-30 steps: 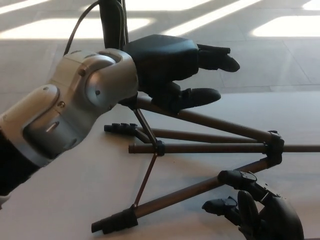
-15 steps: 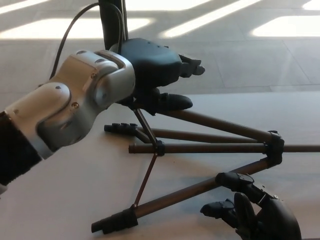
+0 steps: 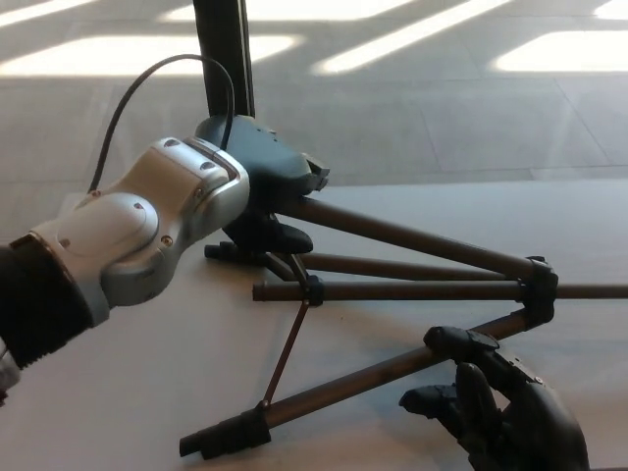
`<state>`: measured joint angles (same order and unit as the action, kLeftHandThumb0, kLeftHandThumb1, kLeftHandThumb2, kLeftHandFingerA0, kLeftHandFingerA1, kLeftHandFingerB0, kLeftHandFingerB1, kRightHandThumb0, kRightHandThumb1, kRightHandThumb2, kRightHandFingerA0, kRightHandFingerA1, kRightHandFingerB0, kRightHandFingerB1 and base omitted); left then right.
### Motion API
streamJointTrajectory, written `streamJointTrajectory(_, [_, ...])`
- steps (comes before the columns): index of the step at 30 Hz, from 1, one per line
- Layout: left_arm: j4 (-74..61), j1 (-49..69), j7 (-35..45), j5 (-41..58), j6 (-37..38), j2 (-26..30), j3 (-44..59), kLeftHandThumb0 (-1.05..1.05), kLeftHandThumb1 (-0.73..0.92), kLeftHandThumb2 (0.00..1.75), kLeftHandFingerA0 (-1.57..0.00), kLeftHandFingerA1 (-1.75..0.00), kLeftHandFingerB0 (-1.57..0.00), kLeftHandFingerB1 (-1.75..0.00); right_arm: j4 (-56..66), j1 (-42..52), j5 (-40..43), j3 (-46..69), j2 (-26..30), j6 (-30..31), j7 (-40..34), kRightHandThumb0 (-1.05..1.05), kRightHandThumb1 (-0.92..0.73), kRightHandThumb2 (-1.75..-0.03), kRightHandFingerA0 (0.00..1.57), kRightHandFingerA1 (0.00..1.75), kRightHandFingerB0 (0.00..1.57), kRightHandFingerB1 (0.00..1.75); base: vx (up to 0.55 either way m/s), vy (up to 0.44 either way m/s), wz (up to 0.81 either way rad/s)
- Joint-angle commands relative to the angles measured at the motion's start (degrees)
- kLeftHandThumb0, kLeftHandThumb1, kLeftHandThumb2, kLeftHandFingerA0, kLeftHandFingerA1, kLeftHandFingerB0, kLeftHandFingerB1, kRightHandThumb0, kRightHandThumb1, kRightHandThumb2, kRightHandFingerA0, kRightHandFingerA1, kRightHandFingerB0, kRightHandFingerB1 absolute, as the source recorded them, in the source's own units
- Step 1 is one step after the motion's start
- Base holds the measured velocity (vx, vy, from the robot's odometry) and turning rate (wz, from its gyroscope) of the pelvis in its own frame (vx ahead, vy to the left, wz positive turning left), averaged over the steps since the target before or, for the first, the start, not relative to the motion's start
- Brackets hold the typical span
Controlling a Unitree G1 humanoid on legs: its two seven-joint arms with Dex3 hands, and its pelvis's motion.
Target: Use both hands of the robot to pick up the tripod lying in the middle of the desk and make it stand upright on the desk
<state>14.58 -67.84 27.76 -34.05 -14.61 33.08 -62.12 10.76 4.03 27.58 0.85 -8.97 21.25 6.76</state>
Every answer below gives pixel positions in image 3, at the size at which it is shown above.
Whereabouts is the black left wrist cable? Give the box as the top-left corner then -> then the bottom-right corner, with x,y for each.
87,54 -> 237,192

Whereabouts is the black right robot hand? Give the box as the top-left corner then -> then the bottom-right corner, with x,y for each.
397,325 -> 591,471

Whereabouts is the brown black camera tripod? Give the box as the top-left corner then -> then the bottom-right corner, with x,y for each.
179,194 -> 628,460

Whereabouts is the black upright post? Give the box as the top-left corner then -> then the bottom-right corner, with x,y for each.
191,0 -> 257,121

